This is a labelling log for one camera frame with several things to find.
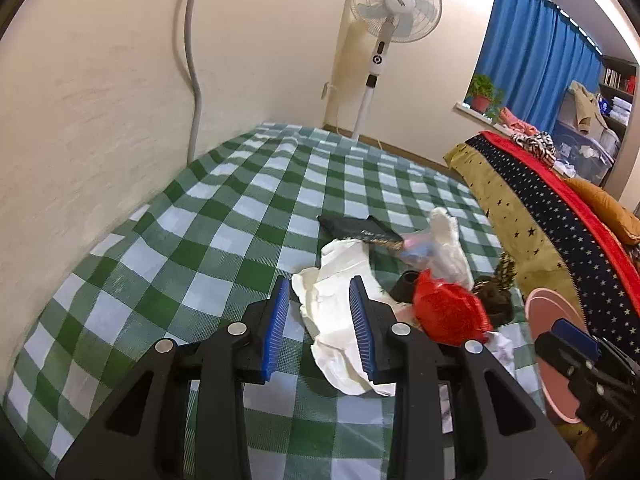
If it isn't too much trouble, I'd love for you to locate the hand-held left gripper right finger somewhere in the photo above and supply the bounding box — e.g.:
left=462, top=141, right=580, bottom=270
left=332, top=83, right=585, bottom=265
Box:
left=348, top=276, right=586, bottom=480

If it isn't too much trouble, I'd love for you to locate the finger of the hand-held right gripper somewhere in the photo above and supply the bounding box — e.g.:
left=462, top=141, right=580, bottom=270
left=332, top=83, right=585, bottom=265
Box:
left=551, top=318, right=602, bottom=363
left=534, top=331, right=588, bottom=386

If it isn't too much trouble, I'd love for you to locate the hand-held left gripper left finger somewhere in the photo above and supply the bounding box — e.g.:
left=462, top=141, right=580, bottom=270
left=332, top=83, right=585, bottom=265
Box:
left=55, top=276, right=291, bottom=480

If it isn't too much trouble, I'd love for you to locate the pink plastic basin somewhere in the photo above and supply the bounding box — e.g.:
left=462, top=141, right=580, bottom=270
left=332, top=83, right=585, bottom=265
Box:
left=525, top=287, right=588, bottom=423

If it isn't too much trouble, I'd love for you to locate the large white paper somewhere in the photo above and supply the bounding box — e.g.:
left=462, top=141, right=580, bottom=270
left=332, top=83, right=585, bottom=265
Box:
left=291, top=238, right=398, bottom=397

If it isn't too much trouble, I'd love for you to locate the red plastic bag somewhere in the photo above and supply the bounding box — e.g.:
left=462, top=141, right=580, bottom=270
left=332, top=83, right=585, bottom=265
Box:
left=412, top=269, right=493, bottom=346

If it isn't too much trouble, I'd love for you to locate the black packet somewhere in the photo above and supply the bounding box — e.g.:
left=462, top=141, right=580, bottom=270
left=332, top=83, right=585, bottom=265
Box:
left=317, top=214, right=405, bottom=251

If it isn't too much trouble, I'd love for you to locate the clear plastic bag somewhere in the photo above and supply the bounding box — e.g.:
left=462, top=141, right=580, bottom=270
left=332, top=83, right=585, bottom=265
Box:
left=399, top=206, right=475, bottom=291

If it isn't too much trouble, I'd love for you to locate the small crumpled white tissue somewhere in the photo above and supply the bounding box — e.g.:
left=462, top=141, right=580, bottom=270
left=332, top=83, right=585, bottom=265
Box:
left=482, top=330, right=516, bottom=376

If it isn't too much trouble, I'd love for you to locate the small black cup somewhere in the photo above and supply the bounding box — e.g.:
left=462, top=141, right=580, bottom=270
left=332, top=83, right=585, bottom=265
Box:
left=389, top=270, right=421, bottom=305

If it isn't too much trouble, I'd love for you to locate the orange pillow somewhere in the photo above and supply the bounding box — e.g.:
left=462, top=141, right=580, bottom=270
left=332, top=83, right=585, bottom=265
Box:
left=565, top=176, right=640, bottom=246

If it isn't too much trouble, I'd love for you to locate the green checked tablecloth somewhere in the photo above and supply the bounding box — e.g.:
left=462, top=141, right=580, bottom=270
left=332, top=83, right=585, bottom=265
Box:
left=2, top=121, right=546, bottom=480

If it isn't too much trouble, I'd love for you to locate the navy star-print bed sheet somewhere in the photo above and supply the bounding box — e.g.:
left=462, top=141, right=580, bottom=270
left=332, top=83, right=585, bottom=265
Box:
left=444, top=132, right=640, bottom=441

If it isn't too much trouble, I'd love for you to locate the large clear storage box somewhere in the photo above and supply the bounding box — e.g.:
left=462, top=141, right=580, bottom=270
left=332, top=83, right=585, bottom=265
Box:
left=550, top=120, right=621, bottom=186

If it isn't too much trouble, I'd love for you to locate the striped garment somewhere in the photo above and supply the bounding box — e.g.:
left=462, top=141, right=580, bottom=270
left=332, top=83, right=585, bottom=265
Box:
left=510, top=131, right=558, bottom=167

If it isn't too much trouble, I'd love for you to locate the pink garment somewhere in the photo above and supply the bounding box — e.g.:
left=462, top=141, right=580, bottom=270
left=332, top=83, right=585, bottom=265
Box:
left=497, top=106, right=538, bottom=136

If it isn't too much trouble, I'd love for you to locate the beige jacket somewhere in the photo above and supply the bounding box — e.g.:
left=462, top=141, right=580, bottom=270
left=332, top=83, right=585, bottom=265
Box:
left=569, top=80, right=608, bottom=136

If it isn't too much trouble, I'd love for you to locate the white window sill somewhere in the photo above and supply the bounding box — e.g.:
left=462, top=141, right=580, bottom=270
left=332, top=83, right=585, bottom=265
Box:
left=454, top=101, right=501, bottom=123

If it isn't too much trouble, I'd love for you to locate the potted green plant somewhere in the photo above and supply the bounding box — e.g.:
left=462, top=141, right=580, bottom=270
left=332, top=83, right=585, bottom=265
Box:
left=466, top=74, right=506, bottom=115

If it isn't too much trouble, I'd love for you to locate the dark wooden bookshelf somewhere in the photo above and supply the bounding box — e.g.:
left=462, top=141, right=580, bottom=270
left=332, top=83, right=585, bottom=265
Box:
left=597, top=55, right=640, bottom=141

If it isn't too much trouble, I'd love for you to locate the blue curtain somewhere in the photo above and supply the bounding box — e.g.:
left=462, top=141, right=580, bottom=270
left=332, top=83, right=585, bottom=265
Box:
left=465, top=0, right=606, bottom=136

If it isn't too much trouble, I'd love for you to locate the white standing fan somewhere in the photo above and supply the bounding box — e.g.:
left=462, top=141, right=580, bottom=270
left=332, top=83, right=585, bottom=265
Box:
left=348, top=0, right=443, bottom=142

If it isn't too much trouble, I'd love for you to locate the white fan power cable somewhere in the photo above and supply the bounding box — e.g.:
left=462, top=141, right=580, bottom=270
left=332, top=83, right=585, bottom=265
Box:
left=320, top=81, right=386, bottom=151

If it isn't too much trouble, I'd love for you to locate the grey cable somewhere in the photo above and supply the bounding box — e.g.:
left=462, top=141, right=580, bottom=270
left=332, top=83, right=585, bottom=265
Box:
left=185, top=0, right=207, bottom=168

